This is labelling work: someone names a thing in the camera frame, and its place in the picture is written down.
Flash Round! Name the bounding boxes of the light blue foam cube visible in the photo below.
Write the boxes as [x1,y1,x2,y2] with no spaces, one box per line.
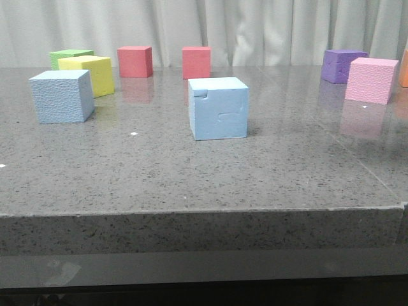
[188,77,249,140]
[29,69,95,124]

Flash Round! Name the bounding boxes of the right red foam cube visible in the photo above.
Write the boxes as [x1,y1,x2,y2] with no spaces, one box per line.
[182,47,211,79]

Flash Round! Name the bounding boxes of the red foam cube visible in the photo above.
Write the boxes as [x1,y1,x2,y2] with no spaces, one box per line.
[182,47,211,79]
[117,46,153,78]

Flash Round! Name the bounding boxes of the left red foam cube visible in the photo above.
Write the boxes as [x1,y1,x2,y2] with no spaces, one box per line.
[117,46,153,78]

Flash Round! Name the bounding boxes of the grey curtain backdrop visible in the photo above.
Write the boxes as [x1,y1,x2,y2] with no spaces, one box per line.
[1,1,407,68]

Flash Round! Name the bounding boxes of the yellow foam cube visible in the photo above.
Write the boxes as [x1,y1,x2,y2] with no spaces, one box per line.
[58,55,115,98]

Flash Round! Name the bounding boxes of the purple foam cube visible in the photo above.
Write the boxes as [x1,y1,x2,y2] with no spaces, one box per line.
[321,49,368,84]

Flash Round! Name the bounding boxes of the green foam cube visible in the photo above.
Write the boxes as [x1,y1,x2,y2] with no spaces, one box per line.
[49,49,94,70]

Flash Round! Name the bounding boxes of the pink foam cube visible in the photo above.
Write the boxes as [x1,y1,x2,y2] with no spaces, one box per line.
[345,57,399,105]

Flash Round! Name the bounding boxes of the orange foam cube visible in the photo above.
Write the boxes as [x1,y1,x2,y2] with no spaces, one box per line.
[398,49,408,88]

